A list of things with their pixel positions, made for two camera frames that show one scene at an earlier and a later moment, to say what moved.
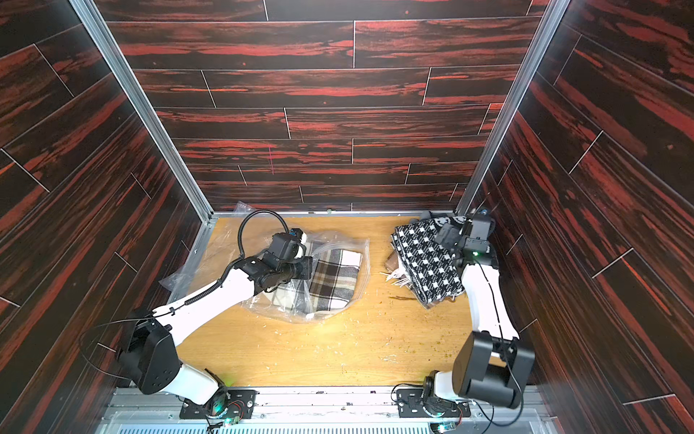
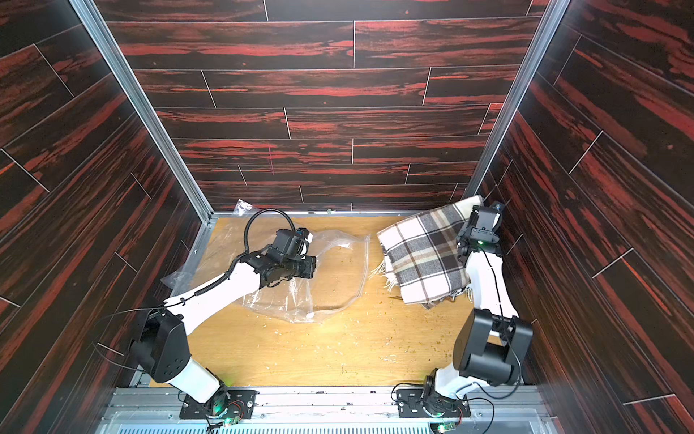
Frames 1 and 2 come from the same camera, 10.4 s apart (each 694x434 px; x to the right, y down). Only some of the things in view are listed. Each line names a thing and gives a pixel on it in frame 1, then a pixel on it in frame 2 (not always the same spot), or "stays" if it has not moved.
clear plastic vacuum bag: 338,287 stays
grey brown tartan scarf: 333,278 -> 421,260
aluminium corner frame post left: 145,106 stays
